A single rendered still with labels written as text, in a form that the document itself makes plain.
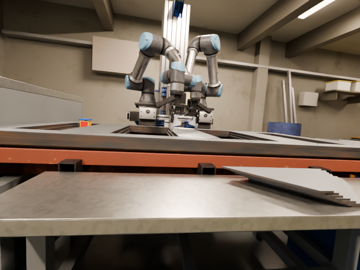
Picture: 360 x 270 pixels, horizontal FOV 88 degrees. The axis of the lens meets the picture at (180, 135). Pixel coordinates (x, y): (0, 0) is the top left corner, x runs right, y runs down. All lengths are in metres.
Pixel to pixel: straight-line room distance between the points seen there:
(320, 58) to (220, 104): 3.37
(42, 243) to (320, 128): 7.06
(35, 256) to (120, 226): 0.27
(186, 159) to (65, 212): 0.41
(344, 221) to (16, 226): 0.62
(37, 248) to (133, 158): 0.32
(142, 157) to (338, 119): 7.32
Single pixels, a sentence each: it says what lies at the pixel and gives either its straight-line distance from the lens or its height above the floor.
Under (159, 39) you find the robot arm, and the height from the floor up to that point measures 1.45.
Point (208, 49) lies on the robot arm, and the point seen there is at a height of 1.47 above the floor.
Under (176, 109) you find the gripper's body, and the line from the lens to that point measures 1.00.
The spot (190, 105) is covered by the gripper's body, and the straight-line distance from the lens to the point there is 1.27.
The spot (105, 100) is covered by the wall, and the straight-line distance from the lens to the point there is 4.79.
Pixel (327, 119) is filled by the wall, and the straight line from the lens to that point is 7.36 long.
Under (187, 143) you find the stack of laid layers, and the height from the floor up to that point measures 0.84.
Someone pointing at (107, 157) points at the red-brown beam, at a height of 0.78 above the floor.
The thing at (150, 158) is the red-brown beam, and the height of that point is 0.78.
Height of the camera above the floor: 0.93
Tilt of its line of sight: 5 degrees down
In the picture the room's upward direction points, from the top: 4 degrees clockwise
